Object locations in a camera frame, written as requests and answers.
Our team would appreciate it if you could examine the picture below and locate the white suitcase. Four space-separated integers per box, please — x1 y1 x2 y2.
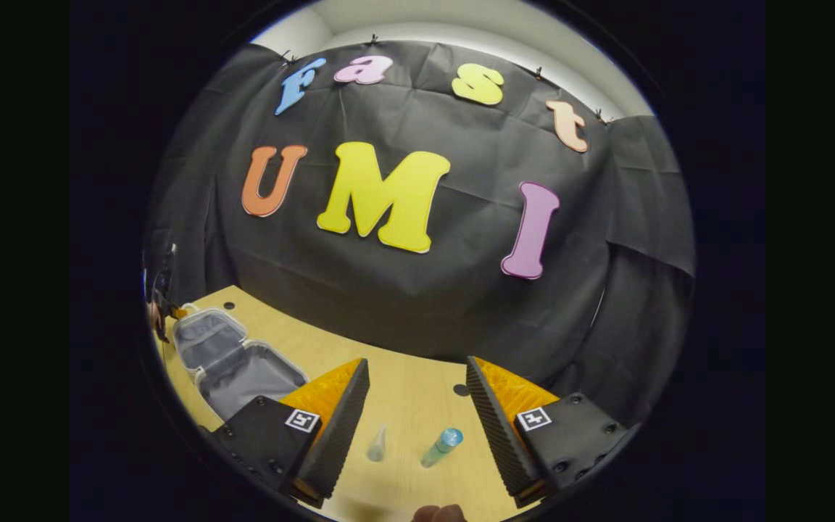
173 307 310 423

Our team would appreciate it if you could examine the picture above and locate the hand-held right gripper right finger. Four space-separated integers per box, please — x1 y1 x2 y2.
465 355 639 508

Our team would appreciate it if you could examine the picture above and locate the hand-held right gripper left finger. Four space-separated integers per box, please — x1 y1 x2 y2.
209 357 371 510

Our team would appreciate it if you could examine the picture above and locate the black backdrop cloth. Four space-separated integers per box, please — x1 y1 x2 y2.
144 40 695 428

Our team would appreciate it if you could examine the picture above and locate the blue clear bottle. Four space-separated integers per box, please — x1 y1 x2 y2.
421 428 464 468

